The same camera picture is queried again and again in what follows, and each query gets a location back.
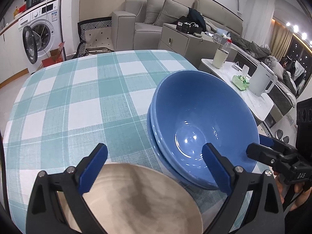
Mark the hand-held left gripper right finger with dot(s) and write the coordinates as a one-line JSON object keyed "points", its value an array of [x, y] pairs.
{"points": [[215, 168]]}

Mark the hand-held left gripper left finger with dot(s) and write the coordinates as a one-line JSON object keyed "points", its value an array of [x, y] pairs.
{"points": [[93, 169]]}

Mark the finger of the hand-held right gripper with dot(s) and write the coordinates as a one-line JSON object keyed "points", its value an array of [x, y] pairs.
{"points": [[263, 154], [265, 141]]}

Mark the beige plate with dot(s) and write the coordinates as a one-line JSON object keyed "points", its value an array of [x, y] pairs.
{"points": [[136, 199]]}

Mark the blue bowl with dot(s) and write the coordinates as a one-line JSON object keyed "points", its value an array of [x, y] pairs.
{"points": [[153, 139], [195, 107]]}

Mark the person's right hand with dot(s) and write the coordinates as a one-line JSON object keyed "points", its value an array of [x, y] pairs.
{"points": [[298, 192]]}

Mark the white electric kettle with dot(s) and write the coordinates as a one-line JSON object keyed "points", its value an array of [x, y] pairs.
{"points": [[260, 80]]}

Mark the green tissue pack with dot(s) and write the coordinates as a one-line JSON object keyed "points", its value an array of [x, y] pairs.
{"points": [[240, 82]]}

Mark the teal checked tablecloth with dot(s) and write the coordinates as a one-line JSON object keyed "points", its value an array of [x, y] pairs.
{"points": [[73, 102]]}

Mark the dark rumpled blanket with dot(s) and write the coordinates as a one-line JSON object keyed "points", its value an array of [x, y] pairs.
{"points": [[256, 51]]}

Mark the beige tumbler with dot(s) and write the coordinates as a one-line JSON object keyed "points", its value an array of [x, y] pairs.
{"points": [[219, 58]]}

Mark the beige curtain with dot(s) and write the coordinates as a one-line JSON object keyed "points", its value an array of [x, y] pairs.
{"points": [[281, 39]]}

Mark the red cardboard box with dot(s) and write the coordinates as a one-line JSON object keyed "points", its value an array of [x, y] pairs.
{"points": [[54, 58]]}

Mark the grey side cabinet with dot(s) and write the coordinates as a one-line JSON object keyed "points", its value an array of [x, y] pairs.
{"points": [[180, 43]]}

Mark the black white patterned mat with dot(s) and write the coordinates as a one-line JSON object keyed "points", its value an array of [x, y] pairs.
{"points": [[95, 33]]}

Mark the black bag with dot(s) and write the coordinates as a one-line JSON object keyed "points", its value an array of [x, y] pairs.
{"points": [[189, 25]]}

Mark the dark jacket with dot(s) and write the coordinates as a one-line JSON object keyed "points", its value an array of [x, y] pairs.
{"points": [[196, 17]]}

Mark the white lower kitchen cabinets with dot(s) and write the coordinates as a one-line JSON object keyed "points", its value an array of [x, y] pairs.
{"points": [[9, 53]]}

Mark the grey sofa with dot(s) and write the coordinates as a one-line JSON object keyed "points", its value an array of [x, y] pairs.
{"points": [[124, 29]]}

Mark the white washing machine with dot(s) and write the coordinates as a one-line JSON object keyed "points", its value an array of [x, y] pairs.
{"points": [[48, 22]]}

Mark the grey cushion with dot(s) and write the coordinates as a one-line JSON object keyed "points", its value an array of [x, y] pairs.
{"points": [[154, 9], [170, 12]]}

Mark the yellow bottle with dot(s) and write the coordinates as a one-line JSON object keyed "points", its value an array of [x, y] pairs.
{"points": [[16, 12]]}

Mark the red container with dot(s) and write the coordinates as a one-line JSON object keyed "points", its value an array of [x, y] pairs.
{"points": [[22, 8]]}

